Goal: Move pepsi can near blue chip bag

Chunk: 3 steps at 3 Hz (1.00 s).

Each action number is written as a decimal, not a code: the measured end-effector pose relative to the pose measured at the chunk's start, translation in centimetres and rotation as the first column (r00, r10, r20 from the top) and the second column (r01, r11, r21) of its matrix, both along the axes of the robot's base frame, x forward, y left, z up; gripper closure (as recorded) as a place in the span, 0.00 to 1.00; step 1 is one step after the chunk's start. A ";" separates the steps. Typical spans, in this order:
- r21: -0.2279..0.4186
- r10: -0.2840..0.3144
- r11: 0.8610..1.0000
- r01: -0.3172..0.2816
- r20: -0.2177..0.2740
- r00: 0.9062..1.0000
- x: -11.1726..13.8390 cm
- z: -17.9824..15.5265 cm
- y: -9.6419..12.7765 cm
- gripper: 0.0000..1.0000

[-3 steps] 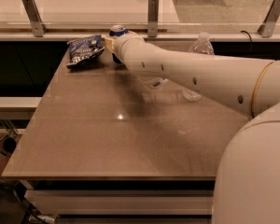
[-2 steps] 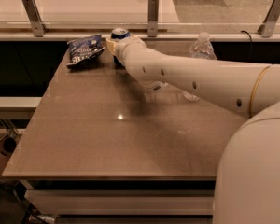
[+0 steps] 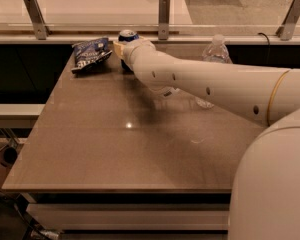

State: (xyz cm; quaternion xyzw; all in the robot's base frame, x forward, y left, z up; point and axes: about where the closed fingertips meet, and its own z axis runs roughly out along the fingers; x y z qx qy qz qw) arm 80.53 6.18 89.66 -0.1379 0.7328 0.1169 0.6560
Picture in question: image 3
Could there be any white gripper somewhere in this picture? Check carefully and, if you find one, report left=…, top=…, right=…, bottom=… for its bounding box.
left=113, top=39, right=156, bottom=72

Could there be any blue chip bag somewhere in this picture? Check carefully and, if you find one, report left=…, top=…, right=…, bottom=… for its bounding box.
left=71, top=37, right=112, bottom=74

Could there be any metal railing bracket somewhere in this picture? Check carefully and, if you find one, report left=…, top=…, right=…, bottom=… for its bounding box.
left=23, top=0, right=49, bottom=40
left=276, top=0, right=300, bottom=41
left=158, top=0, right=170, bottom=40

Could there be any left metal railing bracket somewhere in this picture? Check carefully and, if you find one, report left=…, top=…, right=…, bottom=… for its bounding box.
left=23, top=0, right=49, bottom=40

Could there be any blue pepsi can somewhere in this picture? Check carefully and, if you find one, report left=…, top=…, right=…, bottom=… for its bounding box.
left=118, top=29, right=139, bottom=72

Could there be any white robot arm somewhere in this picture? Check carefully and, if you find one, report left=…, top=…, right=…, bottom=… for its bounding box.
left=114, top=38, right=300, bottom=240

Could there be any right metal railing bracket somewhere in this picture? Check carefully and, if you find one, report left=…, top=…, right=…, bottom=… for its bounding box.
left=276, top=0, right=300, bottom=41

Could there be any clear plastic water bottle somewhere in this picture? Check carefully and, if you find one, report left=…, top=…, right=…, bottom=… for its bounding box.
left=194, top=34, right=233, bottom=109

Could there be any middle metal railing bracket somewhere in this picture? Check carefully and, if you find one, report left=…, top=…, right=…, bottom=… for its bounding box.
left=158, top=0, right=170, bottom=40

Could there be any dark round stool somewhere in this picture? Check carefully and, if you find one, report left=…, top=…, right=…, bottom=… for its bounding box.
left=0, top=147, right=18, bottom=167

